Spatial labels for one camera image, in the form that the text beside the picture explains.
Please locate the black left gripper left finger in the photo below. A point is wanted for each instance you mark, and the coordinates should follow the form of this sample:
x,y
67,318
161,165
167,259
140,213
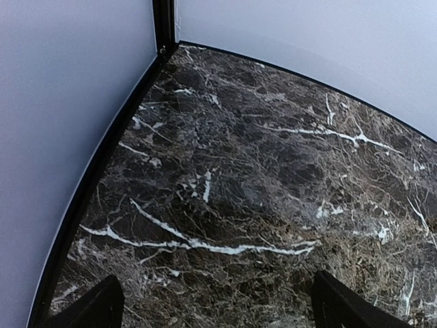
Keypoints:
x,y
101,306

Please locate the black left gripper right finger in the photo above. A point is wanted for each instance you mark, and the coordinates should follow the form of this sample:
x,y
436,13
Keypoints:
x,y
335,305

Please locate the black corner frame post left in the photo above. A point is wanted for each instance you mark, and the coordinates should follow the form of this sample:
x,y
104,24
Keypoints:
x,y
164,24

